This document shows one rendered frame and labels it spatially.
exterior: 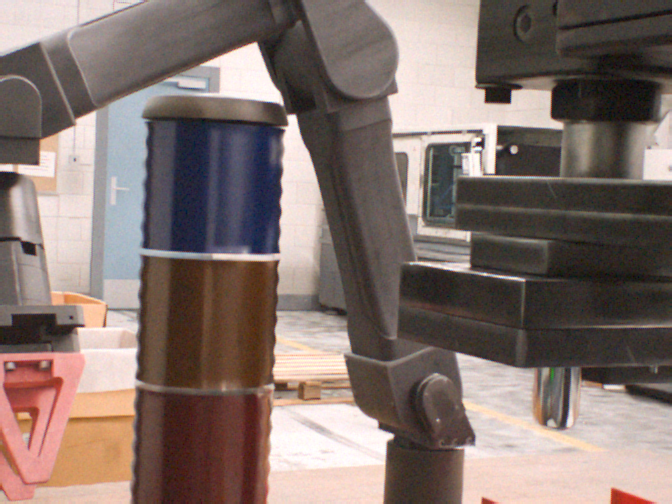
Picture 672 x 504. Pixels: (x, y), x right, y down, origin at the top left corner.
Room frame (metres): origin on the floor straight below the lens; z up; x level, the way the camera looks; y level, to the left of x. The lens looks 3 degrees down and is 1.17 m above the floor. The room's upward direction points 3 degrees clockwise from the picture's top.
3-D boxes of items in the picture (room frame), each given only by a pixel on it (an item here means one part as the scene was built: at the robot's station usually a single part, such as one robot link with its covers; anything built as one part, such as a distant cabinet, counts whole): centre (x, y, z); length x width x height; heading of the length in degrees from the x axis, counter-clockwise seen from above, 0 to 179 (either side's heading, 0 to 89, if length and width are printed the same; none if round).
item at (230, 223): (0.35, 0.03, 1.17); 0.04 x 0.04 x 0.03
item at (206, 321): (0.35, 0.03, 1.14); 0.04 x 0.04 x 0.03
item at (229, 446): (0.35, 0.03, 1.10); 0.04 x 0.04 x 0.03
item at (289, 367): (7.43, 0.31, 0.07); 1.20 x 1.00 x 0.14; 116
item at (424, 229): (9.97, -0.78, 1.21); 0.86 x 0.10 x 0.79; 24
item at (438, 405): (1.02, -0.07, 1.00); 0.09 x 0.06 x 0.06; 30
